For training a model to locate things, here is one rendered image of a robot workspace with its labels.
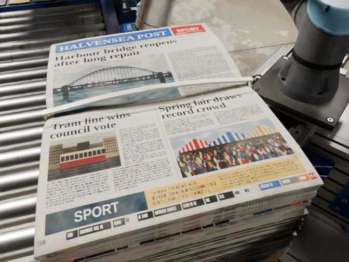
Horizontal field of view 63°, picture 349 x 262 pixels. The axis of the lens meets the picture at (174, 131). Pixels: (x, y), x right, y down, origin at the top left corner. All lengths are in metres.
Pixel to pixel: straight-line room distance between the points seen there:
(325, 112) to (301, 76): 0.10
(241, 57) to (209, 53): 2.05
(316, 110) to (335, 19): 0.21
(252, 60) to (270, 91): 1.73
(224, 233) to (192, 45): 0.30
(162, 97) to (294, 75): 0.44
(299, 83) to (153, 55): 0.41
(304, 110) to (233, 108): 0.40
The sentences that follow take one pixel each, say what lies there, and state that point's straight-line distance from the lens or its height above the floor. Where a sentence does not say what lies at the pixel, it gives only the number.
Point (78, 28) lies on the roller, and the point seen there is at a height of 0.80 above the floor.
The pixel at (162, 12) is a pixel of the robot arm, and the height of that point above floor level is 1.01.
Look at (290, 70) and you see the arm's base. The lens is 0.77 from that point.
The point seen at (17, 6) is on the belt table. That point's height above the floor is 0.79.
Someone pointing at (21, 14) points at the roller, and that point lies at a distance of 1.35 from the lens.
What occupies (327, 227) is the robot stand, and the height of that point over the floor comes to 0.21.
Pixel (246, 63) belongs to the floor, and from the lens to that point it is 2.45.
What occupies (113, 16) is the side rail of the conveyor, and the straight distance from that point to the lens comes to 1.20.
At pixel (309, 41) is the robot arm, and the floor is 0.96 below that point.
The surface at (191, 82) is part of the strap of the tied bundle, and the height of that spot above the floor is 1.04.
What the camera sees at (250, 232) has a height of 0.96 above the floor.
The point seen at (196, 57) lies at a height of 1.03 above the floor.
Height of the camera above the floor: 1.27
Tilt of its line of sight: 46 degrees down
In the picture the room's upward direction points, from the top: straight up
